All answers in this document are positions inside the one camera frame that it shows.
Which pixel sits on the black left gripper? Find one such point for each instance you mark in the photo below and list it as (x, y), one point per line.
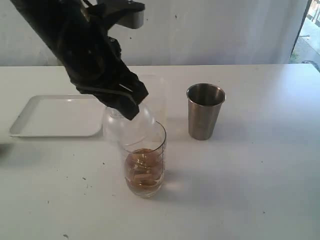
(93, 59)

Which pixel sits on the clear plastic dome lid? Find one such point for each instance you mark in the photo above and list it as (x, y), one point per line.
(128, 132)

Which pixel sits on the clear measuring cup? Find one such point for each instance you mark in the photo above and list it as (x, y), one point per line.
(156, 140)

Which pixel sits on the wooden pieces and coin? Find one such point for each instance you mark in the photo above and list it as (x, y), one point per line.
(143, 169)

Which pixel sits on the stainless steel cup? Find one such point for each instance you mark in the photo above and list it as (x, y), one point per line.
(204, 103)

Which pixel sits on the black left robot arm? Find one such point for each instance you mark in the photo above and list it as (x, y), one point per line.
(46, 19)

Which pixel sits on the frosted translucent plastic cup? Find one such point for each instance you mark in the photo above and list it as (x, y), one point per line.
(156, 101)

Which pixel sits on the white rectangular plastic tray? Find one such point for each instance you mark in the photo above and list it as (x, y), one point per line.
(59, 116)

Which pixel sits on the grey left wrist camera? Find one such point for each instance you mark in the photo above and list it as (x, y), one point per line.
(126, 13)

